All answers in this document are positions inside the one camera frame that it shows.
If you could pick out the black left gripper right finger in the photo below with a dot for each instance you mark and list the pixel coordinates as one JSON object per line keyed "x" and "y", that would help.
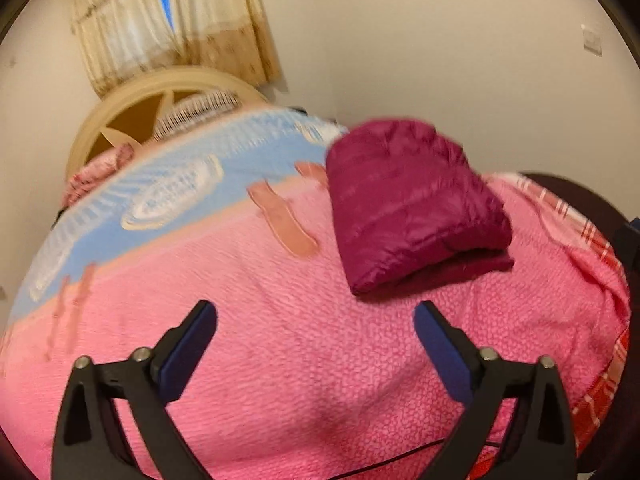
{"x": 539, "y": 442}

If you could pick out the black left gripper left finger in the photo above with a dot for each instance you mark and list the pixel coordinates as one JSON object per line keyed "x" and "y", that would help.
{"x": 89, "y": 441}

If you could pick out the magenta quilted down jacket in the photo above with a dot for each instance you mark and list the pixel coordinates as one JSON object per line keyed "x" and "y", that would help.
{"x": 409, "y": 211}

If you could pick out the red plaid bed sheet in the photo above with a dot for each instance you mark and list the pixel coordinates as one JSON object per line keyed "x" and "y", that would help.
{"x": 566, "y": 296}

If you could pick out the pink and blue bedspread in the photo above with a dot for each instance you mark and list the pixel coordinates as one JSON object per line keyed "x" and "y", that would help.
{"x": 303, "y": 379}

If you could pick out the folded pink floral blanket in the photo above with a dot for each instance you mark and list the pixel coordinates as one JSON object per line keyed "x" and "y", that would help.
{"x": 96, "y": 172}

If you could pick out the cream wooden headboard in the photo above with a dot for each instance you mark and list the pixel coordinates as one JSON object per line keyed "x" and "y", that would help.
{"x": 128, "y": 113}

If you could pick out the striped pillow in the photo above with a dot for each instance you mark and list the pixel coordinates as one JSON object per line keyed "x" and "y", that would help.
{"x": 192, "y": 111}

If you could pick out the beige floral curtain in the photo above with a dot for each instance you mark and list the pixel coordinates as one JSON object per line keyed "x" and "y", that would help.
{"x": 122, "y": 39}

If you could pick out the white wall outlet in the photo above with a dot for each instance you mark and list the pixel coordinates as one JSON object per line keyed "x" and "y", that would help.
{"x": 592, "y": 40}

